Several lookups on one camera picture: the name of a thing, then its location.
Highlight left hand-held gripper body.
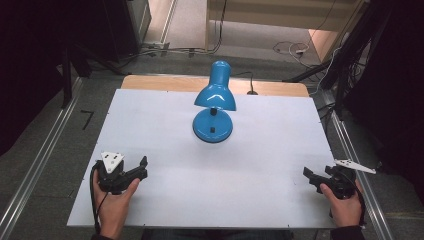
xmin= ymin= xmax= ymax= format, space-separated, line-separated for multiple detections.
xmin=96 ymin=151 xmax=135 ymax=196

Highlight black hanging cables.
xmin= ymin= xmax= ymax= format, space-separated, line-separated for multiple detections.
xmin=211 ymin=0 xmax=229 ymax=55

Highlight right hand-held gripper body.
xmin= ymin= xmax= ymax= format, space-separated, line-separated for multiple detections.
xmin=320 ymin=159 xmax=377 ymax=201

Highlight white table board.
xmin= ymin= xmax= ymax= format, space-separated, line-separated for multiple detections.
xmin=66 ymin=88 xmax=338 ymax=230

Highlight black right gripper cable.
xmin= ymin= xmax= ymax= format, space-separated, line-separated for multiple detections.
xmin=344 ymin=171 xmax=368 ymax=228

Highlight wooden table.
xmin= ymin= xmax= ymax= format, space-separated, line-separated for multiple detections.
xmin=120 ymin=74 xmax=311 ymax=99

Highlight person's left hand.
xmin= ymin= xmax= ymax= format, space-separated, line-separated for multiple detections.
xmin=92 ymin=169 xmax=141 ymax=240

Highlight black lamp cable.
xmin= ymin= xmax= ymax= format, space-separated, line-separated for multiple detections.
xmin=232 ymin=71 xmax=259 ymax=96

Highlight grey power strip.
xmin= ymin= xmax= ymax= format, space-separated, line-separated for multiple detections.
xmin=142 ymin=41 xmax=172 ymax=52

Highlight blue desk lamp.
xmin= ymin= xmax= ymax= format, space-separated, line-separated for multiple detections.
xmin=192 ymin=60 xmax=238 ymax=144

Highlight black metal stand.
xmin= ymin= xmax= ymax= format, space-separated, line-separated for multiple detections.
xmin=59 ymin=44 xmax=129 ymax=109
xmin=282 ymin=0 xmax=393 ymax=116

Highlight white floor cable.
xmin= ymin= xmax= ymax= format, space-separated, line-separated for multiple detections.
xmin=272 ymin=40 xmax=312 ymax=60

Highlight person's right hand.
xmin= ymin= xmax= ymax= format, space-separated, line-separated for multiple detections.
xmin=319 ymin=179 xmax=365 ymax=228

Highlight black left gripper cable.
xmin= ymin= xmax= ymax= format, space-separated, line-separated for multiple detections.
xmin=88 ymin=161 xmax=110 ymax=235

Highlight aluminium floor rail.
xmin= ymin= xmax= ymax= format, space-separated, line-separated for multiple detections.
xmin=320 ymin=89 xmax=396 ymax=240
xmin=0 ymin=77 xmax=84 ymax=240

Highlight light wooden furniture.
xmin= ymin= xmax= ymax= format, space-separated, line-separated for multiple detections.
xmin=204 ymin=0 xmax=369 ymax=64

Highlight dark cabinet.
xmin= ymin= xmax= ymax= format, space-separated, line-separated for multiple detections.
xmin=99 ymin=0 xmax=152 ymax=64

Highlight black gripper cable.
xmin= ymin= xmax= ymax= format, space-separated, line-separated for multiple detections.
xmin=88 ymin=161 xmax=110 ymax=235
xmin=344 ymin=171 xmax=368 ymax=228

